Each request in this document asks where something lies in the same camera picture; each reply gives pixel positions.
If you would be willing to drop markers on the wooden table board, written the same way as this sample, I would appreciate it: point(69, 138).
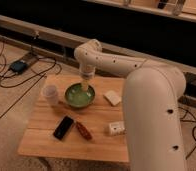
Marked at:
point(38, 139)

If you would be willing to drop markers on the white rectangular block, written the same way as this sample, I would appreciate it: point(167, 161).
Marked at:
point(112, 97)

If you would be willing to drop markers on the black power adapter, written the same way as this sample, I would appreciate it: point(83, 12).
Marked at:
point(18, 67)

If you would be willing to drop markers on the black smartphone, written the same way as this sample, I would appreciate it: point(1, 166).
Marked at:
point(63, 127)

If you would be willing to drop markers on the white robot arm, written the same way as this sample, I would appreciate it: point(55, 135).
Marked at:
point(150, 106)

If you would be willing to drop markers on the green ceramic bowl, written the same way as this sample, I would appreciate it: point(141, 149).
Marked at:
point(76, 97)

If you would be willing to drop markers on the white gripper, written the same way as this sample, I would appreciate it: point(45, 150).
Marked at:
point(85, 80)

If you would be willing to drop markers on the white small box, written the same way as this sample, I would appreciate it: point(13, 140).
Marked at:
point(116, 128)

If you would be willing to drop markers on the white ceramic cup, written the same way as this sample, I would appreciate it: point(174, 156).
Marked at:
point(50, 93)

